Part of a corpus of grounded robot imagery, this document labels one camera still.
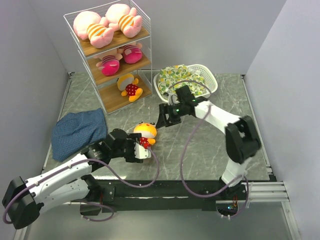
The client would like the lemon print cloth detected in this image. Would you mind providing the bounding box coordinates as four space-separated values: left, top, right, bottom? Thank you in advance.
157 64 206 96

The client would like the yellow plush red dotted dress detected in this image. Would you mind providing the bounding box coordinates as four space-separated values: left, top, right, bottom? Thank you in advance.
133 122 157 149

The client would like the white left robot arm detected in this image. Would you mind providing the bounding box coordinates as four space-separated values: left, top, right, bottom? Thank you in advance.
2 128 150 230

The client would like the pink plush pig striped shirt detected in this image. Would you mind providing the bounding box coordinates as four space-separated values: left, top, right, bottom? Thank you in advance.
73 10 114 49

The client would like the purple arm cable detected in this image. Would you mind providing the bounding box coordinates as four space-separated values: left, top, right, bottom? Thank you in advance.
2 147 161 225
167 79 250 218

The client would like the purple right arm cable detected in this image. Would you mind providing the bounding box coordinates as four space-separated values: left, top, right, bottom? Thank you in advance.
167 79 250 218

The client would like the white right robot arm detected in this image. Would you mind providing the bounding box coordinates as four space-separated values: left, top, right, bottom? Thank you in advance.
156 85 262 200

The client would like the white plastic basket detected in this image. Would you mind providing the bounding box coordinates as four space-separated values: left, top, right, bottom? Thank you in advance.
153 64 218 103

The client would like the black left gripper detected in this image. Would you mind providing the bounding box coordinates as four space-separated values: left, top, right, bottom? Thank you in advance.
110 133 144 162

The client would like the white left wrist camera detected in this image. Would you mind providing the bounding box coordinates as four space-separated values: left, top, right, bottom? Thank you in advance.
134 143 152 160

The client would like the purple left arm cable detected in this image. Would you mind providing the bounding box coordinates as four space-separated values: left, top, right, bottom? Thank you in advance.
2 147 161 225

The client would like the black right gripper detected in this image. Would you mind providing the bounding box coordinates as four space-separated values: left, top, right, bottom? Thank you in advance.
156 102 187 129

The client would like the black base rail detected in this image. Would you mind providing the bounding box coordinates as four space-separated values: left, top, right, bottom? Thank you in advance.
69 178 241 217

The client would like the black-haired doll pink striped dress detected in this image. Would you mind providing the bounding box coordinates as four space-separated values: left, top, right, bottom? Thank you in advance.
118 42 143 64

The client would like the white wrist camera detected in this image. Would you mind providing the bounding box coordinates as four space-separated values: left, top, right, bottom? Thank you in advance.
134 143 152 160
167 93 179 105

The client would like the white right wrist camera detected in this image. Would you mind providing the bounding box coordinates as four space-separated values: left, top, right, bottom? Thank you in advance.
167 93 179 105

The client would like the white wire wooden shelf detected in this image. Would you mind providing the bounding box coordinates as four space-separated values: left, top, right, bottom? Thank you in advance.
63 0 153 114

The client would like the purple cable loop under rail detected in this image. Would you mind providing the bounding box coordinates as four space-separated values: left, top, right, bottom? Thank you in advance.
79 201 118 223

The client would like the blue checked cloth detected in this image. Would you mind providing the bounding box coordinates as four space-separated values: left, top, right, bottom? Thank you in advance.
51 108 108 162

